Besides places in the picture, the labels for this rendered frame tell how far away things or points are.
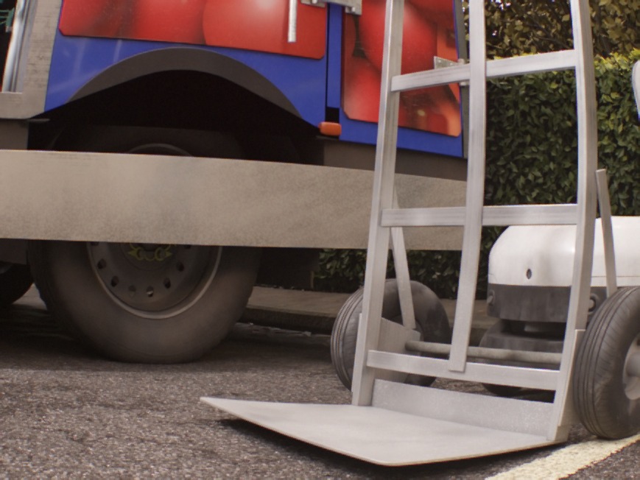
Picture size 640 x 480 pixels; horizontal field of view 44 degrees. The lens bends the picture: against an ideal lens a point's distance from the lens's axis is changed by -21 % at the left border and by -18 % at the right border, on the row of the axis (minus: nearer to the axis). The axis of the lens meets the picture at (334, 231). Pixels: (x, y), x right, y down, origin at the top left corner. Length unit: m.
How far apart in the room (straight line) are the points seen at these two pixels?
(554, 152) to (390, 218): 1.85
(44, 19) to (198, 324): 0.96
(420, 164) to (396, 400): 1.18
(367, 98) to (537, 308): 1.15
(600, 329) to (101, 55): 1.34
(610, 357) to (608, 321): 0.06
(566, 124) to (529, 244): 1.89
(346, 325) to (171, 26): 0.88
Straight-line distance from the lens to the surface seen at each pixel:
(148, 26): 2.16
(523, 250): 1.61
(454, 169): 2.83
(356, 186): 2.52
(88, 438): 1.31
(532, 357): 1.50
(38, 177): 1.99
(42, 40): 2.02
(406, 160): 2.68
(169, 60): 2.18
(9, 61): 2.13
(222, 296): 2.39
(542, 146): 3.51
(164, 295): 2.40
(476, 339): 2.92
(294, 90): 2.41
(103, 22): 2.10
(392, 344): 1.76
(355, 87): 2.53
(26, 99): 1.99
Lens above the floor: 0.30
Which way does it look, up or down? 1 degrees up
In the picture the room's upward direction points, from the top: 1 degrees clockwise
